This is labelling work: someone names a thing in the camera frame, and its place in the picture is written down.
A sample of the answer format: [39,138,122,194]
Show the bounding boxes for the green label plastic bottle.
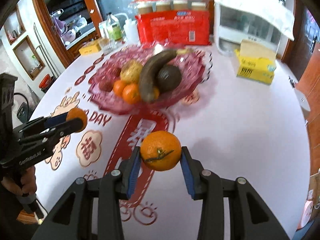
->
[107,12,122,41]

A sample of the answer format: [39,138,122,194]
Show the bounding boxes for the white cloth on dispenser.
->
[214,0,295,41]

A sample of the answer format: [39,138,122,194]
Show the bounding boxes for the yellow flat box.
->
[79,40,101,56]

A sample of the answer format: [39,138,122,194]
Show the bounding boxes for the red lychee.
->
[109,67,121,78]
[99,80,114,93]

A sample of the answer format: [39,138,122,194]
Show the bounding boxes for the yellow speckled pear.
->
[120,60,143,84]

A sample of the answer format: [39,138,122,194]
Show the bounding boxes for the yellow tissue pack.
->
[233,40,276,85]

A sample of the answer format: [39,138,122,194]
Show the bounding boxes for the dark green avocado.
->
[156,64,182,93]

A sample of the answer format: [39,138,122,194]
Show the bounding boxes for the overripe brown banana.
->
[138,48,192,103]

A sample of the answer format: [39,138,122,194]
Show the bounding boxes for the clear drinking glass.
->
[99,38,117,55]

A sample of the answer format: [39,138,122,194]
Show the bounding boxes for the red paper cup package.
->
[130,0,212,46]

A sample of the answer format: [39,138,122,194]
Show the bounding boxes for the orange in plate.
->
[153,87,160,101]

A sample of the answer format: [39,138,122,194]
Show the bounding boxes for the white squeeze bottle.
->
[115,12,140,44]

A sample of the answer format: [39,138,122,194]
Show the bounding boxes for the small orange mandarin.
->
[122,83,141,105]

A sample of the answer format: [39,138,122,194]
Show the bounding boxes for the white water dispenser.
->
[213,0,290,55]

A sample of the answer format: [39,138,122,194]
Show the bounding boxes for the tiny orange kumquat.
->
[66,108,87,133]

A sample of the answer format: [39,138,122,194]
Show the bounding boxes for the large orange mandarin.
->
[140,131,182,171]

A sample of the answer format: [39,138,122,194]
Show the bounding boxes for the black cable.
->
[12,92,30,123]

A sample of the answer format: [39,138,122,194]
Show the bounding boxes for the pink glass fruit plate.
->
[88,46,212,115]

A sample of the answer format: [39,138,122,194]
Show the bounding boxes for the operator left hand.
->
[1,166,37,196]

